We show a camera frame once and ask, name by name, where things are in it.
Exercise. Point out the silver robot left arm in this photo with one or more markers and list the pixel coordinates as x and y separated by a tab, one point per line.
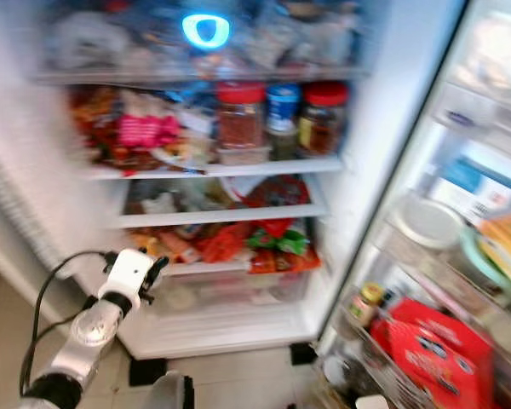
89	328

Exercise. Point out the shallow white fridge drawer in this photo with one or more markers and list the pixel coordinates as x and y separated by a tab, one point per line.
221	216

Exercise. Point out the black fridge foot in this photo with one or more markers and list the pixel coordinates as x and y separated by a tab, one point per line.
147	372
303	354

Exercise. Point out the white-edged fridge shelf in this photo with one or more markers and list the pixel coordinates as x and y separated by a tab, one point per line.
281	166

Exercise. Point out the glass fridge shelf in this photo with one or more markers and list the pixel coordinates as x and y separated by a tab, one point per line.
204	75

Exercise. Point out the white fridge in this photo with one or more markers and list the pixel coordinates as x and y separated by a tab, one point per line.
362	213

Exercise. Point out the white fridge door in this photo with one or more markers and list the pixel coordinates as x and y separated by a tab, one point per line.
460	51

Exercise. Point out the orange tube package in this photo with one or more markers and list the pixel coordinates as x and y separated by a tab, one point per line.
177	245

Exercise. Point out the orange net bag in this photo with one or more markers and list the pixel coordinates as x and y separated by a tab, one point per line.
220	244

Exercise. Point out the clear crisper drawer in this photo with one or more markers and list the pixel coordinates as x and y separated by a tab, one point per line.
238	291

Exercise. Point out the grey robot left leg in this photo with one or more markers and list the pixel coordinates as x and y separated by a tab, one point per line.
170	394

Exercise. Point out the flat red food package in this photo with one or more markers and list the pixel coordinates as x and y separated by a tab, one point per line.
281	260

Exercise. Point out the green food package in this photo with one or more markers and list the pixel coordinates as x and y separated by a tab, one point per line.
277	241

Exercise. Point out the red patterned bag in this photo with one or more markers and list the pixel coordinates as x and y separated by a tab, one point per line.
277	192

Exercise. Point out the pink food package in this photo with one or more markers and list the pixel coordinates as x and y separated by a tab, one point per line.
145	130

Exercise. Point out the clear plastic food container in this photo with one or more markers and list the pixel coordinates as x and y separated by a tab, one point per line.
243	155

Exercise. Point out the red orange snack bag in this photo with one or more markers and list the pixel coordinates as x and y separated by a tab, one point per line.
94	128

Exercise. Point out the red-lid jar brown contents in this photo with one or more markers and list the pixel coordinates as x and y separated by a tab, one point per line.
238	123

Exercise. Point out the grey-lid dark jar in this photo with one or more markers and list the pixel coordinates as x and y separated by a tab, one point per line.
338	372

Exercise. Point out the yellow-lid small jar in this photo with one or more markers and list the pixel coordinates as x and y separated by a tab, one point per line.
364	305

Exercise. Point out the blue-lid jar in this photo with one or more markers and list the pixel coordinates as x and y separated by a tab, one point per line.
283	106

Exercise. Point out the red-lid jar yellow label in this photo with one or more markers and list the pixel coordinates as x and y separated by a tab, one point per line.
324	123

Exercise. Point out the clear plastic bag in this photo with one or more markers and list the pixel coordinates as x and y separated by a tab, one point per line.
89	41
307	34

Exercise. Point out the white-lid round container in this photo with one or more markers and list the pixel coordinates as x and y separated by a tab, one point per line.
426	223

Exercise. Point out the red printed carton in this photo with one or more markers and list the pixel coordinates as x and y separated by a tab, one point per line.
426	366
434	315

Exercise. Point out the white carton blue label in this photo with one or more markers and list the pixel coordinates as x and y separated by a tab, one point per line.
473	175

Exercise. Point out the yellow food package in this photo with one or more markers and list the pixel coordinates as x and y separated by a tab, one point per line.
507	247

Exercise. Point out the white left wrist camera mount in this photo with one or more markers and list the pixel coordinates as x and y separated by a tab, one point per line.
128	274

